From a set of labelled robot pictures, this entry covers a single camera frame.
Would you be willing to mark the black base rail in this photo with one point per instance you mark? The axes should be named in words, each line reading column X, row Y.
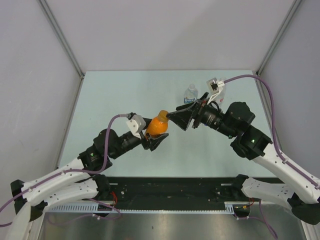
column 168, row 190

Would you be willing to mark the left aluminium frame post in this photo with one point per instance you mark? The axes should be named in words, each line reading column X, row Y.
column 49, row 15

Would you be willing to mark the aluminium frame post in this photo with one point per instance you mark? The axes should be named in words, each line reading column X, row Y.
column 293, row 10
column 49, row 15

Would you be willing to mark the small orange juice bottle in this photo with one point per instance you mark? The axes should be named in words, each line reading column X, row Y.
column 157, row 127

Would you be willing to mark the slotted cable duct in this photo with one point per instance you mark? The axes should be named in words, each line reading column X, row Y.
column 146, row 208

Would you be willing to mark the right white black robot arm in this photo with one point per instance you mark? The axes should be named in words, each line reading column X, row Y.
column 299, row 191

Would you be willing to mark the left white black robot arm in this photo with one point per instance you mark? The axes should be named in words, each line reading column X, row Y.
column 81, row 178

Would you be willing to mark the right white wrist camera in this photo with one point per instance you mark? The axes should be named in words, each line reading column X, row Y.
column 213, row 88

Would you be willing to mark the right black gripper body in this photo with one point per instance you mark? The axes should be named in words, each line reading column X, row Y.
column 199, row 108

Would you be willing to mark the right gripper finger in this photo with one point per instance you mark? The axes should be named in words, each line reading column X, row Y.
column 187, row 107
column 181, row 117

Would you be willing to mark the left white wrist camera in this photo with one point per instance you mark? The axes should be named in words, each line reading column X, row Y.
column 136, row 125

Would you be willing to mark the clear unlabeled plastic bottle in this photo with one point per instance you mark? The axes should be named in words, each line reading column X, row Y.
column 222, row 91

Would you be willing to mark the right aluminium frame post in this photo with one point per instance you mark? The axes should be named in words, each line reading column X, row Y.
column 293, row 10

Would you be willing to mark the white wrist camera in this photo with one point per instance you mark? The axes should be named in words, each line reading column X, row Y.
column 213, row 88
column 136, row 125

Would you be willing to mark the blue labeled water bottle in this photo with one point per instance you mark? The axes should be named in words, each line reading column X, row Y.
column 190, row 94

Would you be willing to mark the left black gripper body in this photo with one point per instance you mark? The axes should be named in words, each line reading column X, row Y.
column 144, row 141

